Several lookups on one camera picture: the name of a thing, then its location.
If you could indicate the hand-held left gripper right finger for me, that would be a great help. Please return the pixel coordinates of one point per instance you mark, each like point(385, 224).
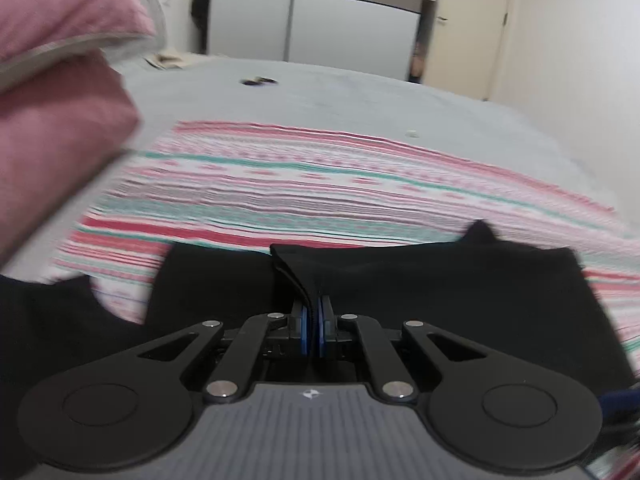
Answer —
point(323, 330)

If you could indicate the hanging dark clothes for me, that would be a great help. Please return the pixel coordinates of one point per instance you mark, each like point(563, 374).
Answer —
point(200, 7)

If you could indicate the folded black cloth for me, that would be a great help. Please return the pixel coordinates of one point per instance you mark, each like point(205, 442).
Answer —
point(55, 330)

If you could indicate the white and brown wardrobe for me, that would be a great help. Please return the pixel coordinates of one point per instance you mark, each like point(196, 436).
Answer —
point(345, 15)

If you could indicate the pink pillow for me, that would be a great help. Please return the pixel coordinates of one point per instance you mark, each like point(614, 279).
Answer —
point(60, 5)
point(55, 150)

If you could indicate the cream door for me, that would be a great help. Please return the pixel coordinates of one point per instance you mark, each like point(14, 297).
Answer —
point(470, 30)

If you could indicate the beige cloth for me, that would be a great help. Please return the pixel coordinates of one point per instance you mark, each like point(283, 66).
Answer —
point(167, 60)

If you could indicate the small black looped item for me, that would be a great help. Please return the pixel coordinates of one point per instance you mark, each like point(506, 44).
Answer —
point(259, 81)

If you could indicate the black pants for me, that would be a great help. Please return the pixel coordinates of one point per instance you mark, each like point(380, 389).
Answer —
point(450, 290)

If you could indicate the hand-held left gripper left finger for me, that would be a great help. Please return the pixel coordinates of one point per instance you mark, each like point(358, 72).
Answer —
point(303, 330)

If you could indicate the grey bed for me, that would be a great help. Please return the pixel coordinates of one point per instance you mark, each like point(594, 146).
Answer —
point(350, 95)

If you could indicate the striped patterned blanket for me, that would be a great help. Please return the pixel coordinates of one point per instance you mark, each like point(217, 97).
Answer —
point(300, 185)

